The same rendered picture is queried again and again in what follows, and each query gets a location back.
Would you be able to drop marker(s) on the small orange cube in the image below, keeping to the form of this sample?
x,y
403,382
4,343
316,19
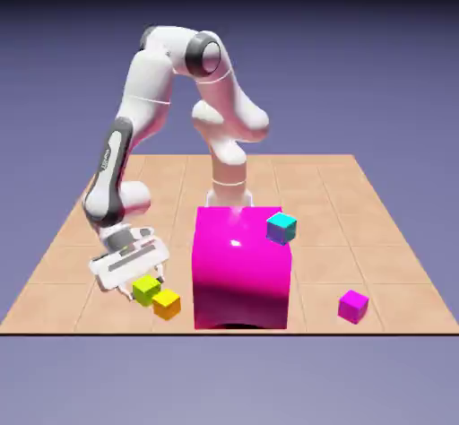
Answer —
x,y
167,304

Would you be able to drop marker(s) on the small cyan cube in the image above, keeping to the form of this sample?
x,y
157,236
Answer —
x,y
281,227

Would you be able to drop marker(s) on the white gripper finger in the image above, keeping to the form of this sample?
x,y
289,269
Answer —
x,y
160,274
125,291

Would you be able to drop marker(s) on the large magenta box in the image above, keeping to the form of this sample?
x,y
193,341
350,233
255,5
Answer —
x,y
240,270

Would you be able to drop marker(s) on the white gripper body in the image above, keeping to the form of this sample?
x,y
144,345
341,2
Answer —
x,y
127,265

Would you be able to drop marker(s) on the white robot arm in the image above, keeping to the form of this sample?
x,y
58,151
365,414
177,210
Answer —
x,y
150,84

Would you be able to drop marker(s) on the small lime green cube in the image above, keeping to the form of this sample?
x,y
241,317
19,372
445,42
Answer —
x,y
146,289

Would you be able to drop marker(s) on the small magenta cube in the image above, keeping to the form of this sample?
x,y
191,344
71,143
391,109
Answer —
x,y
353,306

